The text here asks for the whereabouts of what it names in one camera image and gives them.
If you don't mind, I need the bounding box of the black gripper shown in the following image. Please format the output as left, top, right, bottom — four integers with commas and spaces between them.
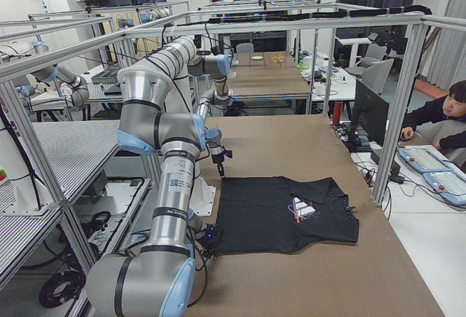
211, 145, 225, 176

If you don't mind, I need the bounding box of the black printed t-shirt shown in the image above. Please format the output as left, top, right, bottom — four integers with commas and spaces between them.
217, 176, 359, 255

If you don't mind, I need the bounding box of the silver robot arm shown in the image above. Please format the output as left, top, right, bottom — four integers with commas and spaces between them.
85, 65, 205, 316
117, 36, 232, 179

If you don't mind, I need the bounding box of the striped workbench table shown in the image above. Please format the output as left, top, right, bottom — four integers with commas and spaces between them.
1, 120, 119, 220

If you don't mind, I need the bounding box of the black computer monitor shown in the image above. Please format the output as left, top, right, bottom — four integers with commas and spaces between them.
347, 80, 389, 152

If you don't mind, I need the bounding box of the blue teach pendant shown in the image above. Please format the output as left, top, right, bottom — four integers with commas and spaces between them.
398, 148, 453, 173

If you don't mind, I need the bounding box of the seated person in black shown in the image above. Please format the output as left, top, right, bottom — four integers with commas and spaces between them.
400, 80, 465, 139

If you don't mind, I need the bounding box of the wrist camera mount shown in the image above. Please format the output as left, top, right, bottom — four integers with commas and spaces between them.
224, 149, 233, 158
197, 224, 223, 259

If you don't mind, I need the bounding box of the aluminium cage frame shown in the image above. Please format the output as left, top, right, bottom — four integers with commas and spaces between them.
1, 4, 465, 285

